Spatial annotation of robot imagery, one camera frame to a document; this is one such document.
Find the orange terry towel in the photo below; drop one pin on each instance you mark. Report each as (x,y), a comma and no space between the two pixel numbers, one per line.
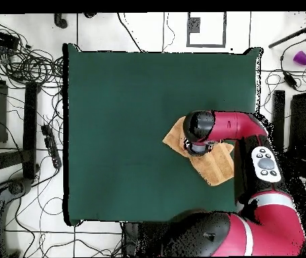
(214,166)

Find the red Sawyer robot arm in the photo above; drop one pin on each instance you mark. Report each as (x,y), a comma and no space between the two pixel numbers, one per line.
(236,125)

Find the dark green table cloth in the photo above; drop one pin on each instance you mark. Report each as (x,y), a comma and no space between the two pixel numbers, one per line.
(109,134)

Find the black upright bar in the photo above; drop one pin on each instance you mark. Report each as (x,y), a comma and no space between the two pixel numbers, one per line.
(278,121)
(30,129)

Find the dark grey square patch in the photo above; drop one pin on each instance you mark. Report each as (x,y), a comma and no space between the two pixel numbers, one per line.
(194,24)

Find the black power adapter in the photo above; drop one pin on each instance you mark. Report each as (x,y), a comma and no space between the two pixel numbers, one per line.
(289,80)

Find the black power strip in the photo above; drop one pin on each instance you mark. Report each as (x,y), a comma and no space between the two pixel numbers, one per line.
(51,146)

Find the purple cup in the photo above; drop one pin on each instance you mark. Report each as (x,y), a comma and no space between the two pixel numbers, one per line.
(301,58)

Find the black tripod pole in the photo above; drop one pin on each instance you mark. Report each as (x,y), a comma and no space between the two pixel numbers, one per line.
(289,36)

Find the dark rounded object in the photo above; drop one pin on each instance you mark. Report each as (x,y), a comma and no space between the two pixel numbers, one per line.
(61,22)

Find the dark grey stand foot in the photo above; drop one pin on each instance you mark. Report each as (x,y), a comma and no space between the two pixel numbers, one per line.
(15,186)

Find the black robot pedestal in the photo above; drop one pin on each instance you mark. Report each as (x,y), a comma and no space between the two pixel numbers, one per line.
(131,239)

